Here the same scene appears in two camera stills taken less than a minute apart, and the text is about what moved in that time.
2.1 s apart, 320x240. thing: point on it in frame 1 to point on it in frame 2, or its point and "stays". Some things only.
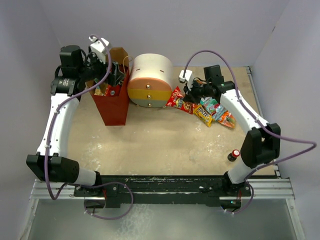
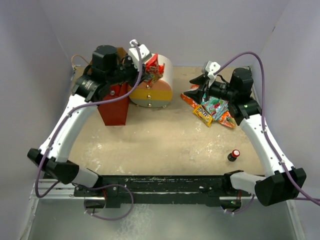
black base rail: x=116 y=190 stays
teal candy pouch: x=215 y=109 stays
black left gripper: x=116 y=75 to x=135 y=70
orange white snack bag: x=227 y=119 stays
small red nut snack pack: x=176 y=100 to x=154 y=70
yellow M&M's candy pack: x=203 y=114 stays
